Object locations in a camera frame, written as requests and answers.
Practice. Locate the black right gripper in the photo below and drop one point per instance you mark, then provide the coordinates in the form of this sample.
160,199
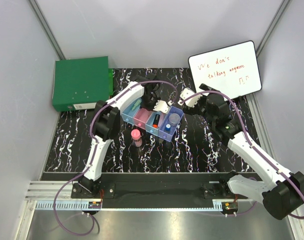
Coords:
194,110

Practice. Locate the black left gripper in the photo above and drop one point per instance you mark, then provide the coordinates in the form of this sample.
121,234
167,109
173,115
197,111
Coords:
150,108

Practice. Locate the green transparent highlighter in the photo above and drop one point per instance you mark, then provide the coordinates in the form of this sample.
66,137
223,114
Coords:
136,104

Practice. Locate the pink drawer bin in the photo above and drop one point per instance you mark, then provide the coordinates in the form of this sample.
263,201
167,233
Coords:
141,117

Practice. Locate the black orange-capped marker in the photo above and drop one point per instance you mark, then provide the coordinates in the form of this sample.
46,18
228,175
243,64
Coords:
156,121

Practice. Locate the sky blue drawer bin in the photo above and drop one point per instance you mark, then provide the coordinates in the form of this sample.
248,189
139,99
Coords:
149,124

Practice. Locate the purple drawer bin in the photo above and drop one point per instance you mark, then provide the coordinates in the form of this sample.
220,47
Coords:
165,135

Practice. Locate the clear jar of bands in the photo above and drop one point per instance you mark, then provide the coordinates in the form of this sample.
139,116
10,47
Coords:
174,119

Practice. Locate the blue and grey bottle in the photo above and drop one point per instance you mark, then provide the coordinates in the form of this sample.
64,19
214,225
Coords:
167,128

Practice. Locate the colourful pink-capped tube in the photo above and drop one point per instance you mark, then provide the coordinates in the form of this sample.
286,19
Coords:
136,137

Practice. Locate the light blue drawer bin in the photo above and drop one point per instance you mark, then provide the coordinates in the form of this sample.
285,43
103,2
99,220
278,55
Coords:
127,115

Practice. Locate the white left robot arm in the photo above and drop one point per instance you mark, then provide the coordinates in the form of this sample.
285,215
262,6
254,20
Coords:
105,126

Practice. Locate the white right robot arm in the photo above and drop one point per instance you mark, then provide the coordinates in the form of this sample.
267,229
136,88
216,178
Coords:
280,190

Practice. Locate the white dry-erase board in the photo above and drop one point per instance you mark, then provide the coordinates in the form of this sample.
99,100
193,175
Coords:
232,70

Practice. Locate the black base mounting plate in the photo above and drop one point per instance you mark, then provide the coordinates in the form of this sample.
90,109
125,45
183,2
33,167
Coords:
157,191

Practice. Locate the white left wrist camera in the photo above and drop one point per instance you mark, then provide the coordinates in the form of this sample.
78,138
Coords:
161,106

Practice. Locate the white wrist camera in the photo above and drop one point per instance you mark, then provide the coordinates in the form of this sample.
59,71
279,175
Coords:
161,106
188,98

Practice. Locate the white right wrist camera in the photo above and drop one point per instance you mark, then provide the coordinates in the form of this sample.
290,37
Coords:
188,98

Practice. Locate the green ring binder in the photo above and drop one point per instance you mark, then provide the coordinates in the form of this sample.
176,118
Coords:
80,83

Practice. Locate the aluminium front rail frame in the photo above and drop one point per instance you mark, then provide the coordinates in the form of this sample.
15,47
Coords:
254,224

